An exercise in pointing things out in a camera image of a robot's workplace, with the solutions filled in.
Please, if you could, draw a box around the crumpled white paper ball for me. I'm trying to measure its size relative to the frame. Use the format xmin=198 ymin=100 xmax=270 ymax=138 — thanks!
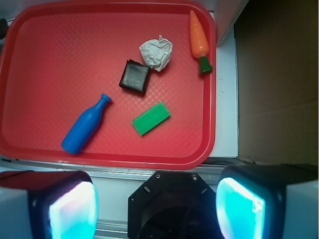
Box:
xmin=139 ymin=35 xmax=173 ymax=72

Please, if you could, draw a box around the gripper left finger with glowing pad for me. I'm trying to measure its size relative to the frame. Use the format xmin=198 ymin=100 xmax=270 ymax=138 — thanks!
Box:
xmin=0 ymin=171 xmax=98 ymax=239

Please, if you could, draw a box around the black octagonal mount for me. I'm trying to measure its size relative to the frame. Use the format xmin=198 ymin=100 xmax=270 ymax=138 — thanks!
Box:
xmin=127 ymin=171 xmax=224 ymax=239

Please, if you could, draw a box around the brown cardboard box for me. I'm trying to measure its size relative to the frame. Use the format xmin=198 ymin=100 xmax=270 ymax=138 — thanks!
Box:
xmin=234 ymin=0 xmax=319 ymax=164

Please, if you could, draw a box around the orange toy carrot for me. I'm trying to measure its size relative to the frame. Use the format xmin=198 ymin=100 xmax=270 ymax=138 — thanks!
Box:
xmin=189 ymin=10 xmax=213 ymax=75

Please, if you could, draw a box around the white box corner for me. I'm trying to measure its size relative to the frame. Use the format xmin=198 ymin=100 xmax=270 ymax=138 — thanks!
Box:
xmin=213 ymin=0 xmax=249 ymax=47

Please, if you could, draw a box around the green rectangular block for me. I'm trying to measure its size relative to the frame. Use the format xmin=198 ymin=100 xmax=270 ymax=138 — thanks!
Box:
xmin=132 ymin=102 xmax=171 ymax=136

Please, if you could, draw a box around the blue plastic bottle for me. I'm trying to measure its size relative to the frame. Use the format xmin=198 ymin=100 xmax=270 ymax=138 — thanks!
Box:
xmin=61 ymin=94 xmax=111 ymax=154

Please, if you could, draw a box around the red plastic tray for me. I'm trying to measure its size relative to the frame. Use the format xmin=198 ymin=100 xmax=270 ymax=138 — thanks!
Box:
xmin=0 ymin=0 xmax=216 ymax=170

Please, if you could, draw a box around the black square pouch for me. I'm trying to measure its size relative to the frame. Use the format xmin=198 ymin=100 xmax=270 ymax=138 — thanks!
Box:
xmin=119 ymin=59 xmax=151 ymax=95

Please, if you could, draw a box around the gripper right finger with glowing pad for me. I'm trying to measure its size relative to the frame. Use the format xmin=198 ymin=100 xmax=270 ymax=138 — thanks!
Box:
xmin=216 ymin=164 xmax=319 ymax=239

